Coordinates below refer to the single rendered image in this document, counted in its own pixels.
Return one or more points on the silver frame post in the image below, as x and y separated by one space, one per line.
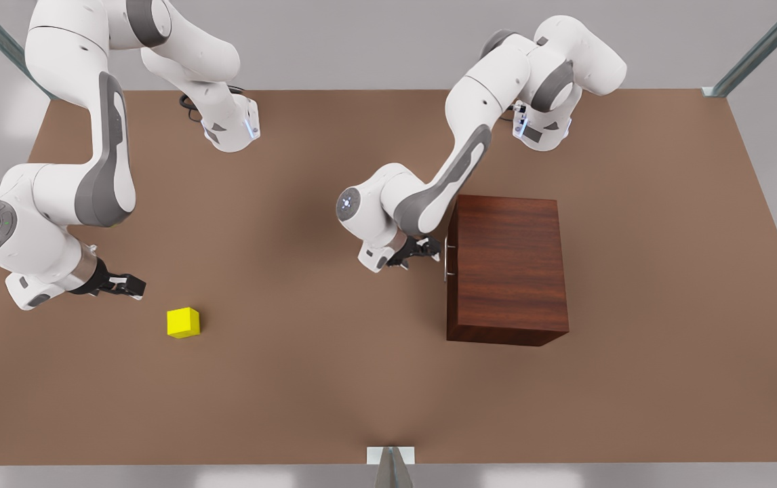
2 42
390 468
761 49

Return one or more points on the yellow cube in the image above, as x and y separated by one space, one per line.
183 322

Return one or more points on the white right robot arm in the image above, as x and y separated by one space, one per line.
63 190

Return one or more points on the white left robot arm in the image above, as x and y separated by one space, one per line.
470 102

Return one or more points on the dark wooden drawer cabinet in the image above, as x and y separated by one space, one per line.
507 268

